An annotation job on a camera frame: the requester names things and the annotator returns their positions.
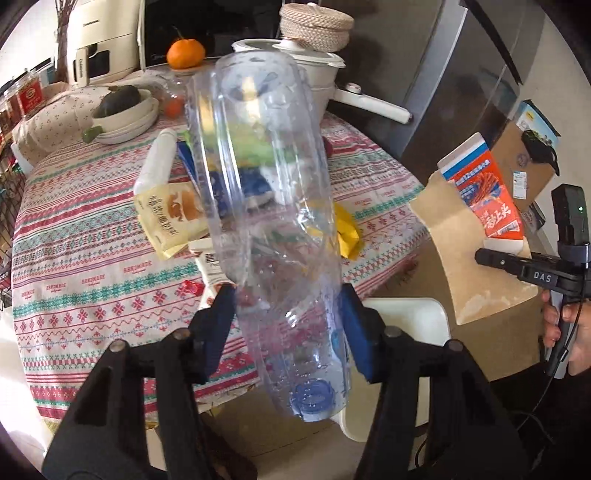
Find green pumpkin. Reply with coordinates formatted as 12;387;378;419
93;85;140;118

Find white electric cooking pot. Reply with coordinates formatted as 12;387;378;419
231;38;411;124

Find blue packet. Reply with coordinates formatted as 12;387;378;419
175;141;278;208

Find red label jar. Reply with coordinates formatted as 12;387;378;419
9;69;44;116

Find grey refrigerator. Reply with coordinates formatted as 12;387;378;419
323;0;546;158

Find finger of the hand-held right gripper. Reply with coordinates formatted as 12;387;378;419
475;248;523;280

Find floral cloth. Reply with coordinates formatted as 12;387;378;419
11;83;112;167

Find white kitchen appliance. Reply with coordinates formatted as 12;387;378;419
58;0;141;88

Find cardboard box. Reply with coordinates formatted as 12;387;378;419
490;99;561;213

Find yellow crumpled wrapper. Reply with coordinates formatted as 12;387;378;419
333;200;361;259

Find person's right hand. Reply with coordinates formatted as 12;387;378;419
541;291;591;377

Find large orange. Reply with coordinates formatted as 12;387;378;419
167;39;206;71

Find yellow snack packet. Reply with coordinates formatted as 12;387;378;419
134;181;211;261

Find green snack packet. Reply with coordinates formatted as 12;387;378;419
181;128;296;162

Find orange and blue carton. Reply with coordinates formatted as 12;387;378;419
438;134;526;241

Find white chair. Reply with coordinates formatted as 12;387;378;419
332;298;452;441

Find clear plastic bottle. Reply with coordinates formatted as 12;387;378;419
185;52;354;422

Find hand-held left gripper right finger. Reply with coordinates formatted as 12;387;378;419
339;282;539;480

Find cream ceramic bowl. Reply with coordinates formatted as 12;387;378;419
91;89;153;133

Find white plate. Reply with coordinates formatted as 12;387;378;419
95;117;158;145
92;99;160;139

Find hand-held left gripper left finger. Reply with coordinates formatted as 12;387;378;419
42;284;259;480

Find black wire rack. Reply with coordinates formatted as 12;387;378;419
0;152;26;310

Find glass teapot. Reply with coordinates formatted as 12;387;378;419
154;67;195;118

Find white packet with barcode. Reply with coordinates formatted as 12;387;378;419
188;237;236;296

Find black microwave oven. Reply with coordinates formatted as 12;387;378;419
139;0;287;68

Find woven basket with lid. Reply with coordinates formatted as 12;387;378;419
278;2;355;52

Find white plastic tube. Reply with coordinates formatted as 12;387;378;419
134;128;178;195

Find black cable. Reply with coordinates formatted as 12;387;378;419
414;323;583;468

